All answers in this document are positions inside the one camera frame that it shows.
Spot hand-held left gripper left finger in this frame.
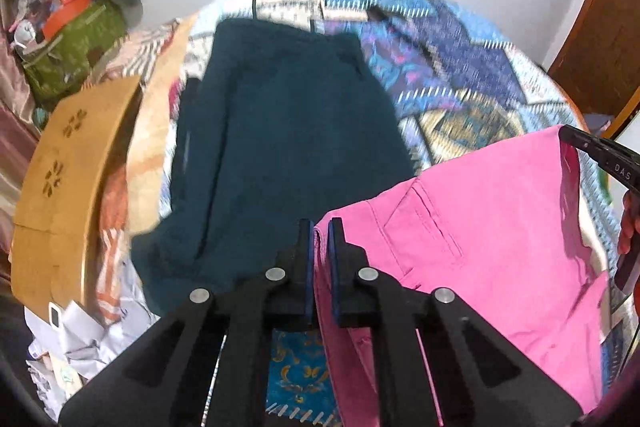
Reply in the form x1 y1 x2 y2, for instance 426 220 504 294
59 219 315 427

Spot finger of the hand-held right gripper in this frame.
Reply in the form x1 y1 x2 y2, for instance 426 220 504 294
559 124 640 195

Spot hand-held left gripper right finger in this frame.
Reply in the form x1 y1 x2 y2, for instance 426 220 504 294
328 217 584 427

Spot pink pants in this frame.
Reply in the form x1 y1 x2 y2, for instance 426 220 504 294
314 125 618 427

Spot dark teal pants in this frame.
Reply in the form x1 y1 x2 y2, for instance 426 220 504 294
130 18 417 318

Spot person's right hand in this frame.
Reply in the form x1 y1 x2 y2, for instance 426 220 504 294
617 189 640 258

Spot brown wooden door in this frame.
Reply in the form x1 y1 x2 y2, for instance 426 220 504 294
547 0 640 118

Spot patchwork patterned blanket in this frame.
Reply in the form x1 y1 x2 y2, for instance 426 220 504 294
100 0 626 427

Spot peach patterned bed sheet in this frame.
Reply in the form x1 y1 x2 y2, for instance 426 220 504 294
97 14 201 325

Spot white crumpled cloth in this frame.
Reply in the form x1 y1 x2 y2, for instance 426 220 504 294
25 257 156 408

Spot green fabric storage bag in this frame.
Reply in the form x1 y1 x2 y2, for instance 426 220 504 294
22 0 128 102

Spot pink beige curtain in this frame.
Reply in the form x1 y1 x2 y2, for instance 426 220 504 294
0 22 41 258

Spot orange box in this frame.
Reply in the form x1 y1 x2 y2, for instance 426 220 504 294
42 0 93 40

